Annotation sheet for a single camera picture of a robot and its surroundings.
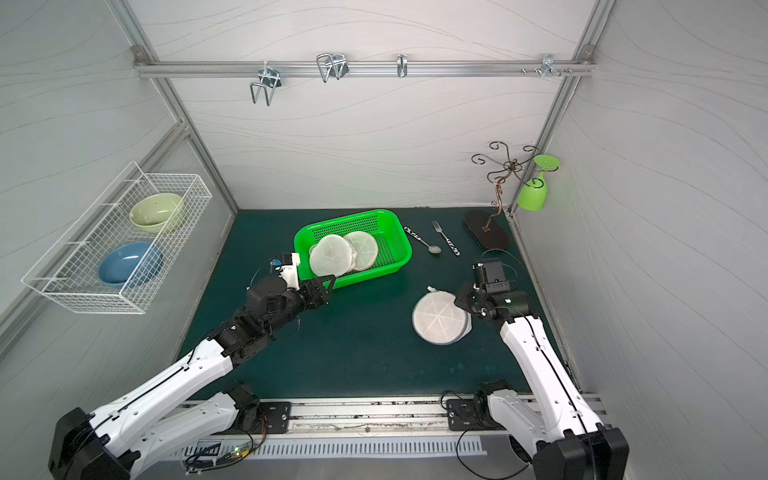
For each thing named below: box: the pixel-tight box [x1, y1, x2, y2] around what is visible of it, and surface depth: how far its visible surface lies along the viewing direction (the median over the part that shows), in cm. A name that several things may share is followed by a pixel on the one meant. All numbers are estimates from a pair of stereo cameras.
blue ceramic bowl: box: [98, 241, 164, 285], surface depth 65 cm
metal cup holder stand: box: [464, 141, 559, 249], surface depth 107 cm
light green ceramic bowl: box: [129, 193, 182, 233], surface depth 73 cm
